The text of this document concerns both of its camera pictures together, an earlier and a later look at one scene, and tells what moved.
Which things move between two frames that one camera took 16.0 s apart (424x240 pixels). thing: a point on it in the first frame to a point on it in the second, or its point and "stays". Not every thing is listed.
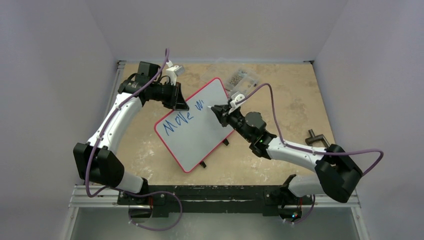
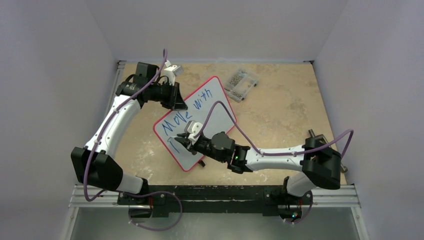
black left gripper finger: (180, 103) stays
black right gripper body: (227, 115) to (191, 144)
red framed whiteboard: (192, 135) stays
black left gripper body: (168, 95) stays
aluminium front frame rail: (77, 197) stays
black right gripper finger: (220, 112) to (186, 143)
